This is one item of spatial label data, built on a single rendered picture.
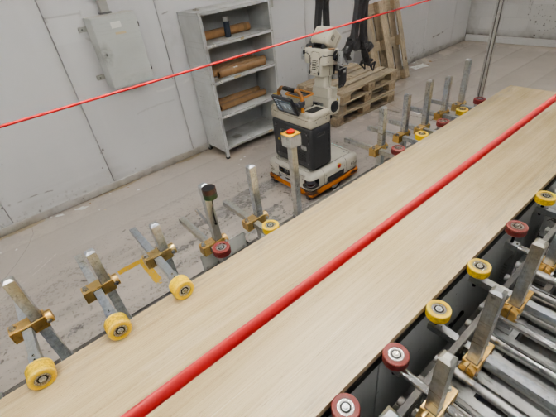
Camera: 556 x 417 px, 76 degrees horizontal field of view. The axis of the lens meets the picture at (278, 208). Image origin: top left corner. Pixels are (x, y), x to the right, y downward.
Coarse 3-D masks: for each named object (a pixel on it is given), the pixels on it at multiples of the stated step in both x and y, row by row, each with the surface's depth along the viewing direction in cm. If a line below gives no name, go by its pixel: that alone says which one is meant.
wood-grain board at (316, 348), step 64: (448, 128) 230; (384, 192) 180; (448, 192) 174; (512, 192) 169; (256, 256) 152; (320, 256) 148; (384, 256) 144; (448, 256) 140; (192, 320) 128; (320, 320) 123; (384, 320) 120; (64, 384) 114; (128, 384) 111; (192, 384) 109; (256, 384) 107; (320, 384) 105
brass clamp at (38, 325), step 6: (42, 312) 130; (48, 312) 130; (42, 318) 128; (48, 318) 129; (54, 318) 131; (12, 324) 127; (18, 324) 126; (24, 324) 126; (30, 324) 126; (36, 324) 127; (42, 324) 129; (48, 324) 130; (18, 330) 124; (24, 330) 125; (36, 330) 128; (12, 336) 124; (18, 336) 125; (18, 342) 126
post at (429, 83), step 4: (428, 80) 238; (432, 80) 237; (428, 84) 239; (432, 84) 238; (428, 88) 240; (432, 88) 240; (428, 92) 241; (432, 92) 242; (424, 96) 244; (428, 96) 242; (424, 100) 245; (428, 100) 244; (424, 104) 247; (428, 104) 245; (424, 108) 248; (428, 108) 247; (424, 112) 249; (428, 112) 249; (424, 116) 251; (428, 116) 251; (424, 120) 252; (428, 120) 254; (424, 124) 254
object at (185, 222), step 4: (180, 220) 186; (184, 220) 186; (188, 220) 186; (184, 224) 185; (188, 224) 183; (192, 224) 182; (188, 228) 182; (192, 228) 180; (196, 228) 179; (192, 232) 179; (196, 232) 176; (200, 232) 176; (196, 236) 176; (200, 236) 174; (204, 236) 174; (200, 240) 174; (204, 240) 171; (212, 248) 166; (228, 256) 162; (220, 260) 163; (224, 260) 161
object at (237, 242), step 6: (240, 234) 182; (228, 240) 179; (234, 240) 181; (240, 240) 184; (234, 246) 183; (240, 246) 186; (246, 246) 189; (234, 252) 185; (204, 258) 173; (210, 258) 176; (216, 258) 178; (204, 264) 175; (210, 264) 177; (216, 264) 180; (204, 270) 176
